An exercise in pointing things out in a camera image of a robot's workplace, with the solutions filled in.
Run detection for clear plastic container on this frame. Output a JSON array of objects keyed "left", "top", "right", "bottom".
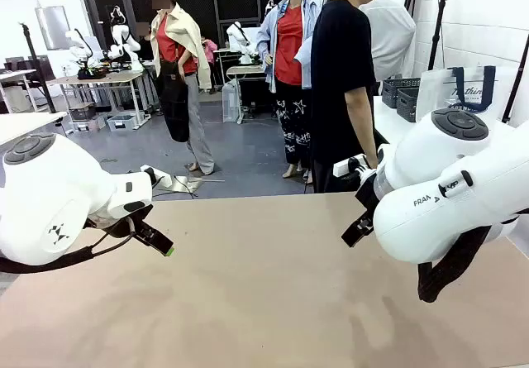
[{"left": 222, "top": 78, "right": 243, "bottom": 124}]

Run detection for black tripod stand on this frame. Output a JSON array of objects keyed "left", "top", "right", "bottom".
[{"left": 17, "top": 21, "right": 58, "bottom": 115}]

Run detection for dark grey plastic basket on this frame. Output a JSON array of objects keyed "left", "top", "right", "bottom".
[
  {"left": 395, "top": 87, "right": 427, "bottom": 123},
  {"left": 380, "top": 77, "right": 422, "bottom": 108}
]

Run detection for black tripod with white head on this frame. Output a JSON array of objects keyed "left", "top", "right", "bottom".
[{"left": 427, "top": 0, "right": 450, "bottom": 72}]

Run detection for white background robot with cable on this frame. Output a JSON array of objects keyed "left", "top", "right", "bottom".
[{"left": 64, "top": 27, "right": 102, "bottom": 74}]

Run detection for grey wall board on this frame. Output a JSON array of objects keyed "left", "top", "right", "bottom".
[{"left": 34, "top": 5, "right": 72, "bottom": 51}]

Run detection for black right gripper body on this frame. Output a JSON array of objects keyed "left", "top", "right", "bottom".
[{"left": 354, "top": 171, "right": 380, "bottom": 217}]

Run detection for black slanted pole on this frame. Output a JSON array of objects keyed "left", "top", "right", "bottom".
[{"left": 501, "top": 31, "right": 529, "bottom": 126}]

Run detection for person's right forearm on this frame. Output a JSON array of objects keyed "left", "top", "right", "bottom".
[{"left": 344, "top": 81, "right": 380, "bottom": 170}]

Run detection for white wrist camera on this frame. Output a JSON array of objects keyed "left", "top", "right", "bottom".
[
  {"left": 332, "top": 154, "right": 378, "bottom": 179},
  {"left": 139, "top": 164, "right": 174, "bottom": 192}
]

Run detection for mannequin with blue shirt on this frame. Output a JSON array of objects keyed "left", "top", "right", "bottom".
[{"left": 255, "top": 0, "right": 324, "bottom": 180}]

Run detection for white side table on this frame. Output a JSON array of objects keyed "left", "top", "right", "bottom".
[{"left": 371, "top": 93, "right": 419, "bottom": 148}]

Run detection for person in black t-shirt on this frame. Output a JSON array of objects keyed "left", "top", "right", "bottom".
[{"left": 308, "top": 0, "right": 389, "bottom": 194}]

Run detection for white background robot on desk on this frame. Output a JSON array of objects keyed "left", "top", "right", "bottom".
[{"left": 225, "top": 20, "right": 254, "bottom": 65}]

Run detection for person in pink top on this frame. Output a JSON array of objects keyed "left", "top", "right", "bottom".
[{"left": 201, "top": 36, "right": 219, "bottom": 94}]

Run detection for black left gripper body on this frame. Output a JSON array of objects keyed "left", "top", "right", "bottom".
[{"left": 84, "top": 213, "right": 140, "bottom": 239}]

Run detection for wooden background work table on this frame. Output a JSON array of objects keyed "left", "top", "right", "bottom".
[{"left": 46, "top": 71, "right": 150, "bottom": 131}]

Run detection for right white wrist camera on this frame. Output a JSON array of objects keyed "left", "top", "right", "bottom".
[{"left": 332, "top": 154, "right": 378, "bottom": 179}]

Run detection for left arm black cable sleeve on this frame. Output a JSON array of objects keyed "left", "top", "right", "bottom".
[{"left": 0, "top": 225, "right": 137, "bottom": 275}]

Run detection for white background robot black joints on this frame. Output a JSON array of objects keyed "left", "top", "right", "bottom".
[{"left": 106, "top": 5, "right": 145, "bottom": 73}]

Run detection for translucent shopping bag navy handles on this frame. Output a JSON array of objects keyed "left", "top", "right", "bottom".
[{"left": 415, "top": 65, "right": 521, "bottom": 126}]

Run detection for mannequin with cream jacket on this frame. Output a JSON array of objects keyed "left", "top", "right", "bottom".
[{"left": 146, "top": 0, "right": 217, "bottom": 178}]

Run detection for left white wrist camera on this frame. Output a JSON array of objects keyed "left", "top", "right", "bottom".
[{"left": 139, "top": 164, "right": 174, "bottom": 192}]

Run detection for dark background desk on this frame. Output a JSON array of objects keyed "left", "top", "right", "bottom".
[{"left": 225, "top": 64, "right": 268, "bottom": 115}]

